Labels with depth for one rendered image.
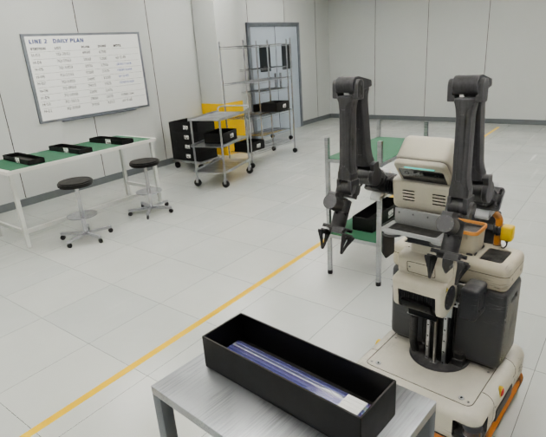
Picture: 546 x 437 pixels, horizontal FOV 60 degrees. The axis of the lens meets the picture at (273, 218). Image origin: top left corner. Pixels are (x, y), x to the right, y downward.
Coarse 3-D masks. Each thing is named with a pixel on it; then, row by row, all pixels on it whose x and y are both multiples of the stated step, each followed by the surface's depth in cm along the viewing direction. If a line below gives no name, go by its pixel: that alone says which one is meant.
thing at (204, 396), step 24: (192, 360) 154; (168, 384) 144; (192, 384) 143; (216, 384) 142; (168, 408) 145; (192, 408) 133; (216, 408) 133; (240, 408) 132; (264, 408) 131; (408, 408) 128; (432, 408) 129; (168, 432) 147; (216, 432) 125; (240, 432) 124; (264, 432) 123; (288, 432) 123; (312, 432) 122; (384, 432) 121; (408, 432) 120; (432, 432) 132
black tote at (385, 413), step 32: (256, 320) 154; (224, 352) 141; (288, 352) 148; (320, 352) 138; (256, 384) 135; (288, 384) 125; (352, 384) 133; (384, 384) 125; (320, 416) 120; (352, 416) 112; (384, 416) 121
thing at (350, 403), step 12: (228, 348) 152; (240, 348) 151; (252, 348) 151; (252, 360) 145; (264, 360) 145; (276, 360) 144; (276, 372) 139; (288, 372) 138; (300, 372) 138; (300, 384) 133; (312, 384) 133; (324, 384) 132; (324, 396) 128; (336, 396) 128; (348, 396) 127; (348, 408) 123; (360, 408) 123
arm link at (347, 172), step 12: (360, 84) 166; (336, 96) 172; (348, 96) 168; (360, 96) 167; (348, 108) 169; (348, 120) 171; (348, 132) 172; (348, 144) 174; (348, 156) 175; (348, 168) 177; (336, 180) 181; (348, 180) 178; (348, 192) 180
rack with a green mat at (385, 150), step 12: (324, 144) 347; (372, 144) 387; (384, 144) 383; (396, 144) 380; (336, 156) 353; (384, 156) 343; (396, 156) 344; (348, 228) 378; (360, 240) 354; (372, 240) 352
